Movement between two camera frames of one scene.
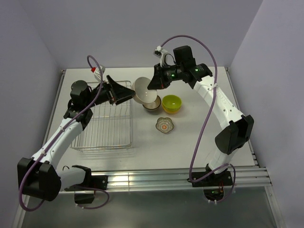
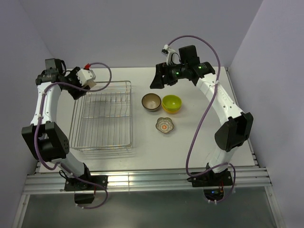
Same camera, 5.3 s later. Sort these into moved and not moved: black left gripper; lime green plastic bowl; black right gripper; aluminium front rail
Moved: black left gripper
Not moved: aluminium front rail; black right gripper; lime green plastic bowl
